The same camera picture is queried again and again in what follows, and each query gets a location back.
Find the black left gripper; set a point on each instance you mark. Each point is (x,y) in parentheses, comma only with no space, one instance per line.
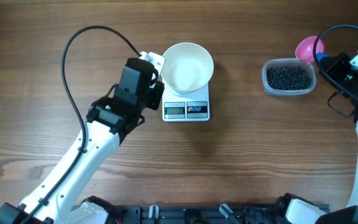
(157,95)

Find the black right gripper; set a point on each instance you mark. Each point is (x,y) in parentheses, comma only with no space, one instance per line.
(331,70)

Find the white digital kitchen scale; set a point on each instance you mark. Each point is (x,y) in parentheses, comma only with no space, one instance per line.
(185,108)

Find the pink scoop blue handle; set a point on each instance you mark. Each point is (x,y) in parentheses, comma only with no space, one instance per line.
(304,50)

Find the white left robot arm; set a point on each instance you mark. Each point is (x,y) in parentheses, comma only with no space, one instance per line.
(109,120)

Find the white bowl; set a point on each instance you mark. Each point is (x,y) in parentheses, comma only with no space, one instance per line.
(188,67)

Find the black beans in container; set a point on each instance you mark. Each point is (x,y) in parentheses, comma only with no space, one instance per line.
(288,78)

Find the clear plastic bean container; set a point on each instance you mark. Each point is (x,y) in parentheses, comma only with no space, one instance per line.
(288,62)

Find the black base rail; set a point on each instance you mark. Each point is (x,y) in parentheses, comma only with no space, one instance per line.
(259,213)

